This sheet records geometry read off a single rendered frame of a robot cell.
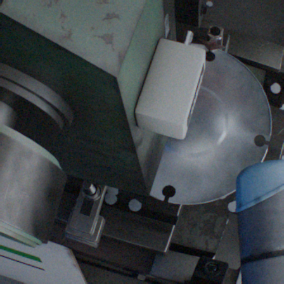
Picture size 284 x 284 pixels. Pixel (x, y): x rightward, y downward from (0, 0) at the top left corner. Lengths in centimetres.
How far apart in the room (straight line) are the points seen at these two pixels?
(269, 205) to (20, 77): 30
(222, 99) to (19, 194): 69
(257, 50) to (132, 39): 88
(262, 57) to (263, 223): 69
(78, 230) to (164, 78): 61
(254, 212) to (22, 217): 28
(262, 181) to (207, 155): 42
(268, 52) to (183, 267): 48
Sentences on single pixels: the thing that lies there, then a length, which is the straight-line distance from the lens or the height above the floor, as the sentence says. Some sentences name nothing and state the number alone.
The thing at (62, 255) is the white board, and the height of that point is 50.
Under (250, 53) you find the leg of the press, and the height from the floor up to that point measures 64.
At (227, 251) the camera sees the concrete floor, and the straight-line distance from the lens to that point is 181.
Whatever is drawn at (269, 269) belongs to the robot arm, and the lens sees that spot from 62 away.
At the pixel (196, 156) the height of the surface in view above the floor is 78.
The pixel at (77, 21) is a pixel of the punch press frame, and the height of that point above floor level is 146.
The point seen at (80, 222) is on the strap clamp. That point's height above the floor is 76.
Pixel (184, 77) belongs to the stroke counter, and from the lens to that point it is 50.
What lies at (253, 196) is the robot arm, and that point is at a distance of 64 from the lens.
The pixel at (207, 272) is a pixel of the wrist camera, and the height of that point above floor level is 98.
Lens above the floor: 179
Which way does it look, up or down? 73 degrees down
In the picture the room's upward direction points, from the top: 11 degrees counter-clockwise
